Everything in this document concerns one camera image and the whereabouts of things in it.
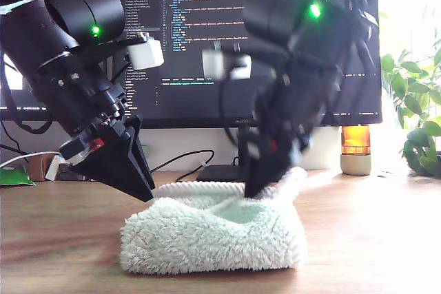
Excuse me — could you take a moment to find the green plastic bag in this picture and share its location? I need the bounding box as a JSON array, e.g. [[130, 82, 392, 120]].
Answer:
[[0, 165, 37, 188]]

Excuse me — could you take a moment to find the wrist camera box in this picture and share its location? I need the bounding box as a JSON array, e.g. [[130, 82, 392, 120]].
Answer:
[[98, 31, 165, 72], [201, 41, 253, 81]]

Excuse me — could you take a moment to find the brown cardboard box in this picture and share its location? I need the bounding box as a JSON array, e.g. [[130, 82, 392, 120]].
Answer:
[[26, 151, 59, 182]]

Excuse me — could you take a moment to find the black monitor with video window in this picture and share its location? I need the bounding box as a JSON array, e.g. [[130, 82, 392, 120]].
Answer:
[[0, 0, 109, 123]]

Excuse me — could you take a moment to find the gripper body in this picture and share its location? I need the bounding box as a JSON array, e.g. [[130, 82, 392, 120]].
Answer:
[[23, 51, 143, 166]]

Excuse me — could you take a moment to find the thin black wall cable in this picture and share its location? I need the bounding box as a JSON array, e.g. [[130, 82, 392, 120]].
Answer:
[[0, 121, 30, 157]]

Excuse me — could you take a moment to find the black usb cable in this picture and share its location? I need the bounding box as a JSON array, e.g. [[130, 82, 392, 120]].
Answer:
[[150, 149, 215, 183]]

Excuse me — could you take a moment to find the mint green fluffy tea towel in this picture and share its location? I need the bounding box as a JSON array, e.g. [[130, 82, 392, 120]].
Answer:
[[119, 166, 308, 275]]

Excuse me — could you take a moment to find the wide black code monitor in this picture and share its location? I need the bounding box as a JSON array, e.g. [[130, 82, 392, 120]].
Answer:
[[105, 0, 384, 184]]

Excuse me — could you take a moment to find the thick black braided cable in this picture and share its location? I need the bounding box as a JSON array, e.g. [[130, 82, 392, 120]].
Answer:
[[0, 61, 54, 136]]

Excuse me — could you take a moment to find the small black box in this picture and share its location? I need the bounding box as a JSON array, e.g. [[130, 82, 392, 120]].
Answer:
[[57, 166, 89, 182]]

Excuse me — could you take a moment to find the green leafy houseplant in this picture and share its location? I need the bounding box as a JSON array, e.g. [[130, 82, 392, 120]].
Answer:
[[378, 37, 441, 177]]

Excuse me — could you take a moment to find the white cable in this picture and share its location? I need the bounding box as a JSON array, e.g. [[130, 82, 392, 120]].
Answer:
[[0, 151, 62, 169]]

